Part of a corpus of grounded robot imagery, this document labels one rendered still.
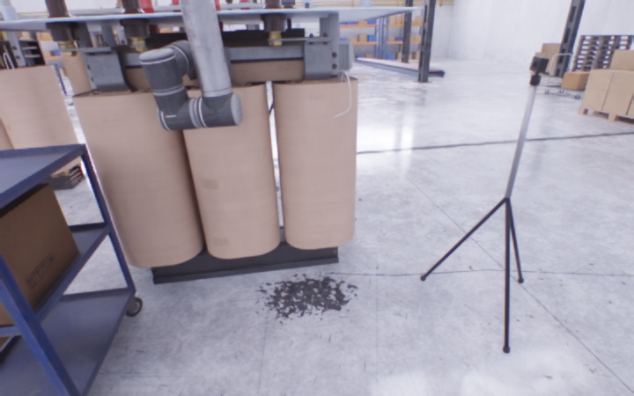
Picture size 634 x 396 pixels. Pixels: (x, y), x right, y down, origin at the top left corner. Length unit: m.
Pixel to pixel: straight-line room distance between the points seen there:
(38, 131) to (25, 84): 0.40
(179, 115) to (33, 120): 2.68
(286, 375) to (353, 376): 0.28
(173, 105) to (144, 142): 0.46
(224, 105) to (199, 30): 0.23
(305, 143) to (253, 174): 0.30
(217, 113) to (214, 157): 0.45
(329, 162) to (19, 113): 2.91
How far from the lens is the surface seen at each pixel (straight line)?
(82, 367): 1.70
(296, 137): 1.56
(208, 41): 1.13
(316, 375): 1.53
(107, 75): 1.66
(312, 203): 1.68
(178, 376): 1.65
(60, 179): 4.07
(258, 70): 1.63
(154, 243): 1.85
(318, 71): 1.55
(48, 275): 1.47
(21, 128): 3.84
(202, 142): 1.58
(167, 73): 1.18
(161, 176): 1.68
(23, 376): 1.81
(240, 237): 1.76
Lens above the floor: 1.25
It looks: 26 degrees down
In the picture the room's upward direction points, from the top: 2 degrees counter-clockwise
